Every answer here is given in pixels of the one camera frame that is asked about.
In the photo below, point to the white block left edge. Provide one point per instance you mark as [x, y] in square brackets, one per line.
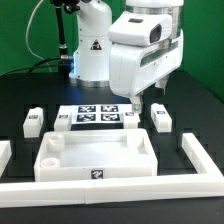
[5, 154]

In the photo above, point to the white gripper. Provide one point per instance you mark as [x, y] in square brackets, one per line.
[132, 69]

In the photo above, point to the white desk top tray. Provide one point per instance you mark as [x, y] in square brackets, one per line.
[95, 154]

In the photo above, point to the white marker sheet with tags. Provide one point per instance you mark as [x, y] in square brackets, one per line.
[99, 113]

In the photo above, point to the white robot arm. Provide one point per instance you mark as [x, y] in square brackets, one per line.
[91, 59]

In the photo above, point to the white L-shaped fence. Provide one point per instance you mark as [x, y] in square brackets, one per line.
[207, 181]

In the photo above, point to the black camera stand pole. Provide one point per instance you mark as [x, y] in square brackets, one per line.
[69, 6]

